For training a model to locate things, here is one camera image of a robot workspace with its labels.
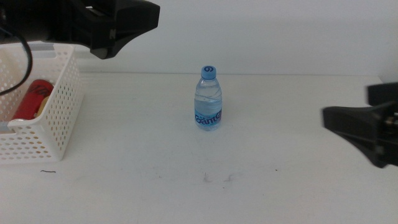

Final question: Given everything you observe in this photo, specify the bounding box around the yellow tea bottle green label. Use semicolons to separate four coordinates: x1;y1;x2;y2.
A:
36;95;51;118

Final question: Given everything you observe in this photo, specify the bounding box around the red cola can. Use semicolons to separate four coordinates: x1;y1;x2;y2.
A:
11;79;55;121

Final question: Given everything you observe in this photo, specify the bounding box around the clear water bottle blue label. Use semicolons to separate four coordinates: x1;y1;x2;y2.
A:
193;65;223;131

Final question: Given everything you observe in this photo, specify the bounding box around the white perforated plastic basket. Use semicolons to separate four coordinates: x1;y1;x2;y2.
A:
0;43;84;164

